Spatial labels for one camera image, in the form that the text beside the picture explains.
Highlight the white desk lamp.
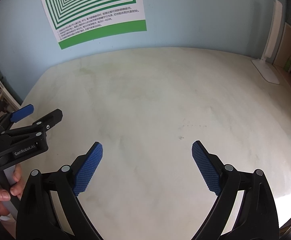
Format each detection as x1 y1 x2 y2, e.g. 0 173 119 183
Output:
251 0 283 85

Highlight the green striped wall poster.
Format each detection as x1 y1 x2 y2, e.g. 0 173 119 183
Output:
41 0 147 49

